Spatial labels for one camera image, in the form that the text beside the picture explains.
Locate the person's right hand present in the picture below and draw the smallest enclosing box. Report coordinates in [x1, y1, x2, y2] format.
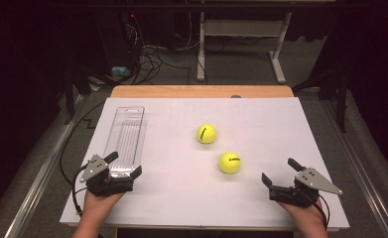
[278, 198, 328, 229]

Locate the clear plastic container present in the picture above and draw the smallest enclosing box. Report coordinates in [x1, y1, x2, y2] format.
[102, 105, 149, 178]

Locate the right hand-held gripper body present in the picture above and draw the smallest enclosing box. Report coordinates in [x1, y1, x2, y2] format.
[268, 167, 344, 209]

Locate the black metal stand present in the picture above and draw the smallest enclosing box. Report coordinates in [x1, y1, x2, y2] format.
[64, 63, 93, 126]
[293, 65, 348, 134]

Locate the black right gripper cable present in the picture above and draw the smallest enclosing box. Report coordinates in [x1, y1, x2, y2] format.
[308, 191, 331, 231]

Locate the small teal box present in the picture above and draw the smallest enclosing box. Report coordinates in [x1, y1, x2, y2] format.
[111, 65, 131, 77]

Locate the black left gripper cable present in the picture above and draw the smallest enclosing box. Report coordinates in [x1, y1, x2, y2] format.
[59, 100, 106, 217]

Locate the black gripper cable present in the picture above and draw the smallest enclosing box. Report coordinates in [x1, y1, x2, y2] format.
[59, 100, 106, 217]
[308, 191, 331, 231]

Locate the black computer tower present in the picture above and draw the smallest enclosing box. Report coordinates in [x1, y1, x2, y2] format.
[93, 9, 140, 70]

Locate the yellow tennis ball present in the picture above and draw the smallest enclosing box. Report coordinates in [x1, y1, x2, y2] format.
[218, 151, 242, 175]
[196, 123, 217, 145]

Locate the person's left hand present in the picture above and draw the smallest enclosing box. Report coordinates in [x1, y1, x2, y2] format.
[81, 189, 126, 218]

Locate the aluminium floor rail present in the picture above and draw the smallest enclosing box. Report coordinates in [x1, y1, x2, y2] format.
[2, 95, 94, 238]
[323, 98, 388, 238]

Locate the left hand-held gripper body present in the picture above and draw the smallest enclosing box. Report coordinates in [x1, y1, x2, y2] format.
[79, 154, 135, 198]

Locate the white metal desk frame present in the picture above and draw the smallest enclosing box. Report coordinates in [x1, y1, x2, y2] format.
[195, 11, 294, 84]

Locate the tangle of floor cables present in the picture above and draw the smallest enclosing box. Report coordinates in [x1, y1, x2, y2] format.
[128, 13, 202, 85]

